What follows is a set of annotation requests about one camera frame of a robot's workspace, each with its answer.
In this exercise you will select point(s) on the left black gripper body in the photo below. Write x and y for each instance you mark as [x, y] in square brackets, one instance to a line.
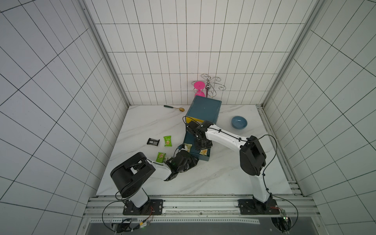
[189, 164]

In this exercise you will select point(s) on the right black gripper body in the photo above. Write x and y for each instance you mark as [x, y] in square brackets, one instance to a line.
[198, 139]

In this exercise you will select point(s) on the teal bottom drawer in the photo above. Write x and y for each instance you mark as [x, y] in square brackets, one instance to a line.
[189, 139]

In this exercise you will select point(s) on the cream cookie packet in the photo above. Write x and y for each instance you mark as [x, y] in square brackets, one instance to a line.
[187, 147]
[204, 152]

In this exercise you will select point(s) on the green cookie packet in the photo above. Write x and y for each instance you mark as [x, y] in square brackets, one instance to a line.
[161, 157]
[167, 141]

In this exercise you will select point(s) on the yellow drawer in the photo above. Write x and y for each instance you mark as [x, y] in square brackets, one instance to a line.
[192, 119]

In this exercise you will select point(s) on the teal drawer cabinet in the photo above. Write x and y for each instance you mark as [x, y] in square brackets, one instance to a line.
[205, 109]

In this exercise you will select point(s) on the black cookie packet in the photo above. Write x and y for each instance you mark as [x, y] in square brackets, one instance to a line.
[153, 142]

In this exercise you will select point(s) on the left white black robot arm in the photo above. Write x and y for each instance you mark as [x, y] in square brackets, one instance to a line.
[130, 176]

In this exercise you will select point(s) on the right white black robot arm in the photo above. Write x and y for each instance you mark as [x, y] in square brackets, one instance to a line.
[252, 162]

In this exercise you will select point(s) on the blue bowl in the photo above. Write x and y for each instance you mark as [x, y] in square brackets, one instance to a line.
[239, 122]

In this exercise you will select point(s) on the pink hourglass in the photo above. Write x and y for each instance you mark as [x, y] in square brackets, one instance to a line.
[199, 86]

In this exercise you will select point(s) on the black handled gold spoon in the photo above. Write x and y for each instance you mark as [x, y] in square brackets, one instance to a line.
[171, 107]

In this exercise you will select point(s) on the silver wire cup rack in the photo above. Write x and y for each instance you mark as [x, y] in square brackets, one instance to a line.
[213, 84]

